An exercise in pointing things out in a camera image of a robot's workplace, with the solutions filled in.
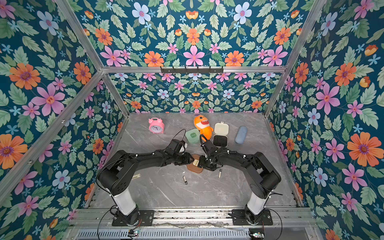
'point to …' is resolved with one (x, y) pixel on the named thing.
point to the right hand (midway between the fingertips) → (203, 163)
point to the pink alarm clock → (156, 125)
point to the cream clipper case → (220, 137)
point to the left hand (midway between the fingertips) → (193, 161)
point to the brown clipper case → (193, 168)
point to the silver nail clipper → (185, 180)
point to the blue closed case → (241, 135)
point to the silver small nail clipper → (219, 175)
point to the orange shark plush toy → (202, 123)
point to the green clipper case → (193, 136)
